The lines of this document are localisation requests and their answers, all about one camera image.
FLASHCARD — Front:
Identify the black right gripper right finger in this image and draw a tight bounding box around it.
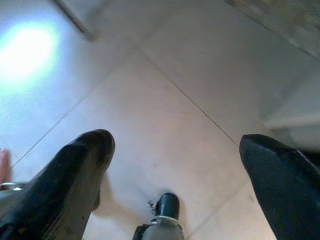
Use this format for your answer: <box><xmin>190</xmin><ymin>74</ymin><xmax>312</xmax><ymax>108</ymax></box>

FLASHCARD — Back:
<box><xmin>239</xmin><ymin>134</ymin><xmax>320</xmax><ymax>240</ymax></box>

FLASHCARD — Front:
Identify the black robot right foot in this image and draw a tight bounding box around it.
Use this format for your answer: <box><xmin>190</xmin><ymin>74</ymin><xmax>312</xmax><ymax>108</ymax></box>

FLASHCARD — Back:
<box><xmin>154</xmin><ymin>191</ymin><xmax>181</xmax><ymax>218</ymax></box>

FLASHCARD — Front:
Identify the grey speckled stone counter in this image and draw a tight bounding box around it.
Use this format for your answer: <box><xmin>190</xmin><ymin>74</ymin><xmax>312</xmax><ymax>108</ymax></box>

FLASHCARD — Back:
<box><xmin>224</xmin><ymin>0</ymin><xmax>320</xmax><ymax>61</ymax></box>

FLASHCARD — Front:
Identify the metal frame chair grey seat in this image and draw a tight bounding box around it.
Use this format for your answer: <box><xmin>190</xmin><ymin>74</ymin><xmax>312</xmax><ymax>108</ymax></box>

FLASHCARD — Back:
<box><xmin>52</xmin><ymin>0</ymin><xmax>97</xmax><ymax>42</ymax></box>

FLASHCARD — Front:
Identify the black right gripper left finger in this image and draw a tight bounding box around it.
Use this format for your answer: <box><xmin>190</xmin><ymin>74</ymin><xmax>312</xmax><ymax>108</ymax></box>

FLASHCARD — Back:
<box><xmin>0</xmin><ymin>129</ymin><xmax>116</xmax><ymax>240</ymax></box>

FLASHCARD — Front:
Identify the barefoot person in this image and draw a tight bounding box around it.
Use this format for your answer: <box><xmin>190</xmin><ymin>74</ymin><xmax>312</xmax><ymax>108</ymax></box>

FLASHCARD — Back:
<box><xmin>0</xmin><ymin>147</ymin><xmax>12</xmax><ymax>183</ymax></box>

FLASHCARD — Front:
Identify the grey robot right leg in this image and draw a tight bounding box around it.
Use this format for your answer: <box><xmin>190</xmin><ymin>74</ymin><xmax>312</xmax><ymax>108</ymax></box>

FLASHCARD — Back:
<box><xmin>133</xmin><ymin>214</ymin><xmax>185</xmax><ymax>240</ymax></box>

